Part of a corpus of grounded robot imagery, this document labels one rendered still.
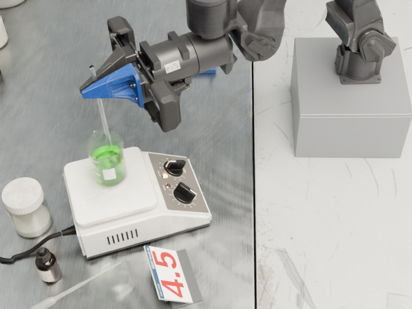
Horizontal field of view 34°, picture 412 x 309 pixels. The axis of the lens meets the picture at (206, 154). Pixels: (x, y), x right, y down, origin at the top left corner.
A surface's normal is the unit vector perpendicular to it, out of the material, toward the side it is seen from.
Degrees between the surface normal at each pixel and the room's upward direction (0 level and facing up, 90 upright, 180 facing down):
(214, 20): 93
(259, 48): 93
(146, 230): 90
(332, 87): 4
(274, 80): 0
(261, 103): 0
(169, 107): 90
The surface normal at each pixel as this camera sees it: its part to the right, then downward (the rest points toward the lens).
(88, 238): 0.30, 0.72
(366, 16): 0.26, 0.35
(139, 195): -0.03, -0.65
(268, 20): 0.48, 0.29
